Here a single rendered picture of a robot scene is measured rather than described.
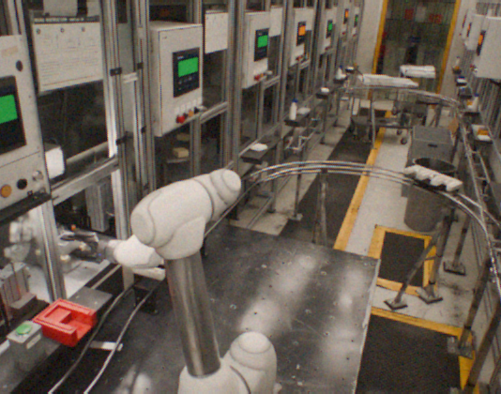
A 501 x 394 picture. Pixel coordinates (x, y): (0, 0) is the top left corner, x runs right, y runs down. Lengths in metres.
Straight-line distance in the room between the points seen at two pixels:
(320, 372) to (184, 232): 0.91
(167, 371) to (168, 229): 0.80
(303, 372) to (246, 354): 0.39
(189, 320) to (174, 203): 0.34
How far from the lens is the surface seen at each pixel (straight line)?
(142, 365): 1.81
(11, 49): 1.40
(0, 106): 1.35
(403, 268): 3.78
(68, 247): 1.90
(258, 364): 1.46
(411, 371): 2.91
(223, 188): 1.18
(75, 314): 1.66
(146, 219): 1.09
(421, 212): 4.33
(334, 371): 1.82
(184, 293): 1.21
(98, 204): 2.09
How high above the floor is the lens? 1.98
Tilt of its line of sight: 26 degrees down
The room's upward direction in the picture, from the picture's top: 3 degrees clockwise
